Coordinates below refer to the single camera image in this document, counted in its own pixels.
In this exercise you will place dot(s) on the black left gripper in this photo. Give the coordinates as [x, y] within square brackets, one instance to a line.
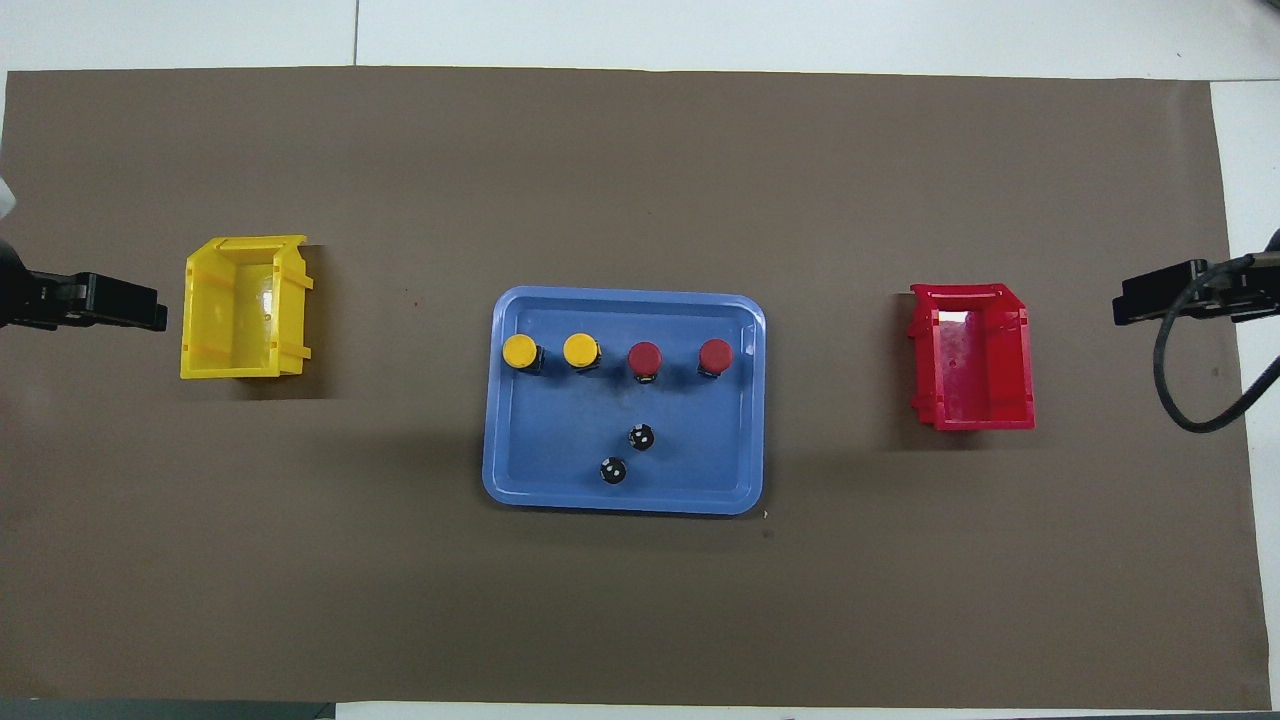
[25, 295]

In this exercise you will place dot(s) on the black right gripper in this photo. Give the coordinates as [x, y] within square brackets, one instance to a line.
[1250, 290]

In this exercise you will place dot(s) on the yellow push button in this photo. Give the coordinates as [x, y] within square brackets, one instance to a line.
[581, 351]
[519, 352]

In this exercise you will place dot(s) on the red push button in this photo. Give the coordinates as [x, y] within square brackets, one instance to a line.
[645, 358]
[715, 355]

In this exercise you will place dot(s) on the yellow plastic storage bin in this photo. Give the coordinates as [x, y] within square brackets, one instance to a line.
[235, 330]

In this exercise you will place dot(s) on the red plastic storage bin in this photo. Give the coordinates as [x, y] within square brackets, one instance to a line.
[975, 375]

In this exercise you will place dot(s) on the blue plastic tray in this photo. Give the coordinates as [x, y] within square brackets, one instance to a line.
[560, 440]

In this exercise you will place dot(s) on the black push button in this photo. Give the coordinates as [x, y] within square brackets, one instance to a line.
[641, 437]
[613, 471]

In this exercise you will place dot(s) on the brown paper table mat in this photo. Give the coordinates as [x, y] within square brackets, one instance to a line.
[640, 180]

